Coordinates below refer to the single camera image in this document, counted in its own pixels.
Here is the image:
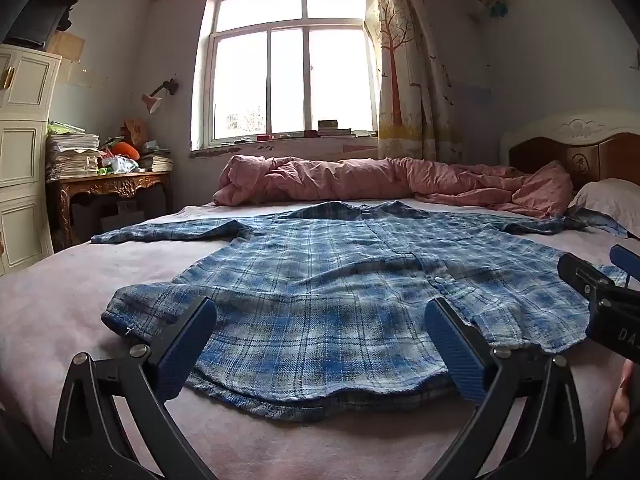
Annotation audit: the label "carved wooden desk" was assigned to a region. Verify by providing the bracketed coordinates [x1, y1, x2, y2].
[47, 170, 173, 253]

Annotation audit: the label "white pillow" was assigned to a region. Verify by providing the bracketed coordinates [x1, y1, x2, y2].
[565, 178, 640, 239]

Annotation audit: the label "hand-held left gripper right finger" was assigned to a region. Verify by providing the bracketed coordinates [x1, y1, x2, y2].
[424, 297, 587, 480]

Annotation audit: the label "cardboard sheet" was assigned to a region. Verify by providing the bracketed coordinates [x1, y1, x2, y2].
[47, 31, 86, 63]

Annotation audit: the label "pink quilt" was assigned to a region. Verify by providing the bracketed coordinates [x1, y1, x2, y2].
[212, 154, 573, 218]

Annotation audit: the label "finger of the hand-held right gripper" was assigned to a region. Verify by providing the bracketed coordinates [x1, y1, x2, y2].
[609, 245, 640, 288]
[557, 253, 617, 306]

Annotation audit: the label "dark bags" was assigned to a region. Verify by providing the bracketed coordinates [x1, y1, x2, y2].
[2, 0, 88, 51]

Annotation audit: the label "white framed window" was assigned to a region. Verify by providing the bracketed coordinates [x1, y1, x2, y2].
[190, 0, 381, 151]

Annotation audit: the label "stack of papers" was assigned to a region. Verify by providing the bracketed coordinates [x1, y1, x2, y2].
[46, 121, 101, 181]

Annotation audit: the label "cream cabinet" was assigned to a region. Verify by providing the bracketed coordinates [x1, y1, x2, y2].
[0, 44, 62, 277]

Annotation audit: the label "cardboard box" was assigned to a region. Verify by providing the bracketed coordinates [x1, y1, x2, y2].
[100, 200, 146, 233]

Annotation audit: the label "person's right hand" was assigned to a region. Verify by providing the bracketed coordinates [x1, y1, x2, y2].
[604, 360, 640, 451]

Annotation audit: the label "bed with pink sheet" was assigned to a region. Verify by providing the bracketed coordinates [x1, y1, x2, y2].
[0, 195, 640, 480]

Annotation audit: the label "brown paper bag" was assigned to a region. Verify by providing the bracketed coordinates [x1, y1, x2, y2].
[124, 117, 148, 146]

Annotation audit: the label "blue plaid flannel shirt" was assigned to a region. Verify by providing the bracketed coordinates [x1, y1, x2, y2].
[91, 200, 628, 423]

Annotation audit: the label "cream and wood headboard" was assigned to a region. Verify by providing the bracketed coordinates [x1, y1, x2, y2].
[500, 107, 640, 191]

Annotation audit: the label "pink wall lamp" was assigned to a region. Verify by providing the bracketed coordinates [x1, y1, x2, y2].
[141, 78, 179, 113]

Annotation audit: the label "stack of books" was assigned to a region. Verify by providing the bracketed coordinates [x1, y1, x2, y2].
[137, 149, 174, 173]

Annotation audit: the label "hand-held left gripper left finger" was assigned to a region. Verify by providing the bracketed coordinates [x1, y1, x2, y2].
[52, 295, 218, 480]

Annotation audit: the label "tree print curtain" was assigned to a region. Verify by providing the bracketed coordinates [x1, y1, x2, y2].
[365, 0, 463, 163]

